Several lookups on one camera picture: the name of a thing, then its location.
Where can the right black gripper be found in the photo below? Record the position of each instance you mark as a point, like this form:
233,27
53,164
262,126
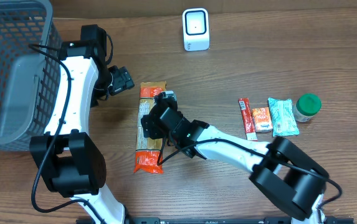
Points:
147,130

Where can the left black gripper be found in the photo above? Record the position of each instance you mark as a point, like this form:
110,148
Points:
123,82

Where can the orange spaghetti packet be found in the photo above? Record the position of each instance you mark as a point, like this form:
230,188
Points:
147,150

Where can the red stick sachet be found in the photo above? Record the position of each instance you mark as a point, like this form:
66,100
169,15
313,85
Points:
247,119

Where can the small orange snack box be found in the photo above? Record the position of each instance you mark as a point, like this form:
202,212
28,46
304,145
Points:
262,120

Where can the teal wet wipes pack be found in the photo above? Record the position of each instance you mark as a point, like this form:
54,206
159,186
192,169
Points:
283,120

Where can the green lid jar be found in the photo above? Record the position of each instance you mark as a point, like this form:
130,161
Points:
306,107

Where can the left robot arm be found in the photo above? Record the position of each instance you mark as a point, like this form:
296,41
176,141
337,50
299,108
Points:
71,169

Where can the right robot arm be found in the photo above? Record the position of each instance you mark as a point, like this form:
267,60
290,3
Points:
288,177

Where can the white barcode scanner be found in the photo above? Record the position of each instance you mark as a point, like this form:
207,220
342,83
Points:
196,36

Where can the grey plastic mesh basket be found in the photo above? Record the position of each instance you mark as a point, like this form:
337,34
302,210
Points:
29,78

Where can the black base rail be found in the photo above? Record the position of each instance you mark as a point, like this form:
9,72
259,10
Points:
266,220

